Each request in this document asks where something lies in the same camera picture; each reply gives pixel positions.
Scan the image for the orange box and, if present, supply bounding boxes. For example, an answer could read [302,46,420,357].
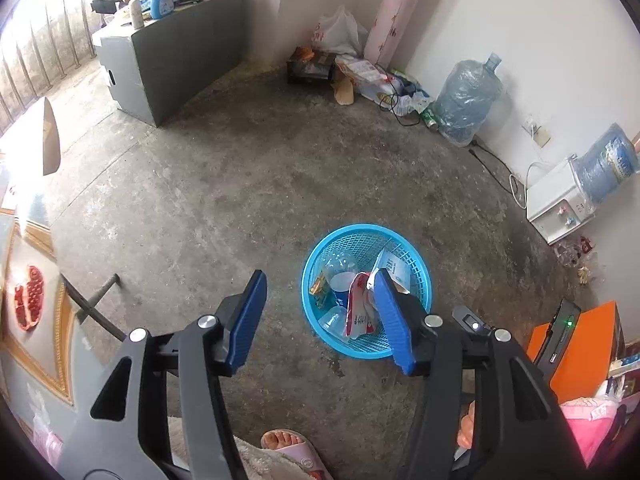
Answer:
[527,300,627,406]

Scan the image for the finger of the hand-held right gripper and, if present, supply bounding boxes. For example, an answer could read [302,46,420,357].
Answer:
[452,304,497,347]

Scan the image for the metal balcony railing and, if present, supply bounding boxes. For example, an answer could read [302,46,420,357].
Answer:
[0,0,97,137]

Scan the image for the clear plastic cup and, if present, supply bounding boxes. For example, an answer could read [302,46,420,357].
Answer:
[318,305,350,342]

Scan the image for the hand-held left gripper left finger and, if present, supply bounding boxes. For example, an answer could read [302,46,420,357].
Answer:
[55,269,269,480]

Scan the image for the grey cabinet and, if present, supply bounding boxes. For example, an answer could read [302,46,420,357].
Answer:
[92,0,247,129]

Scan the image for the empty blue water jug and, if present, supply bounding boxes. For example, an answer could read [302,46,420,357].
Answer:
[432,52,504,148]

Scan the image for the person's foot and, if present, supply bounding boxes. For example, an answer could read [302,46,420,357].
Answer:
[260,428,307,453]

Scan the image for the blue water jug on dispenser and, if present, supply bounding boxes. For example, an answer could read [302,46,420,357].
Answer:
[577,122,640,207]

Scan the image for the white cable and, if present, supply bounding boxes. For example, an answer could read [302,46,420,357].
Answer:
[509,161,547,209]

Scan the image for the pink slipper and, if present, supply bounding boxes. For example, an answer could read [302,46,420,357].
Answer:
[272,435,334,480]

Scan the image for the white paper packet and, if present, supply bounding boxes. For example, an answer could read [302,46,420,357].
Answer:
[372,248,409,294]

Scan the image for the pink cloth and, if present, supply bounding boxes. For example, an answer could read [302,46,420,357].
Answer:
[559,397,627,467]

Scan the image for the white plastic bag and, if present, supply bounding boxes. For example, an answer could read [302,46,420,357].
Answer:
[313,5,369,57]

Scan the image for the clear plastic bottle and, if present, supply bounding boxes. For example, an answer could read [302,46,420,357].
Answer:
[322,254,359,287]

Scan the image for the black table leg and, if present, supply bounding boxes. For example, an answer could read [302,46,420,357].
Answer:
[59,272,127,342]

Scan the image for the white water dispenser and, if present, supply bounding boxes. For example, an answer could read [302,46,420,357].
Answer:
[525,157,597,246]

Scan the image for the pink wallpaper roll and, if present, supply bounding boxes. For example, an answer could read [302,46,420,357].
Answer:
[363,0,437,69]

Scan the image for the black cable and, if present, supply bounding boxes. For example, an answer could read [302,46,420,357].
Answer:
[469,141,527,202]

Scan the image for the white garment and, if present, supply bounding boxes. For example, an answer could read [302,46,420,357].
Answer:
[167,414,267,480]

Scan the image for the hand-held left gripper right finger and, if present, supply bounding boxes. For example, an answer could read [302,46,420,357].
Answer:
[372,268,591,480]

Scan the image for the wall socket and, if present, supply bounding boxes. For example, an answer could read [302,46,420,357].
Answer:
[522,116,552,149]

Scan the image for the snack packets on floor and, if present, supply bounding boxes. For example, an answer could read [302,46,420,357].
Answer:
[554,236,597,282]

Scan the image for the red snack bag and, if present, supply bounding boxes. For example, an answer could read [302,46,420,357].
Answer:
[346,272,387,342]

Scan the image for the person's right hand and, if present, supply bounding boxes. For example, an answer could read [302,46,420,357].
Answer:
[456,401,477,453]

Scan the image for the dark cardboard box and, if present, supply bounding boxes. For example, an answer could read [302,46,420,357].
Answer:
[285,47,337,85]

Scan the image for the blue plastic basket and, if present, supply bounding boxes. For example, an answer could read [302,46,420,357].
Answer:
[301,223,432,360]

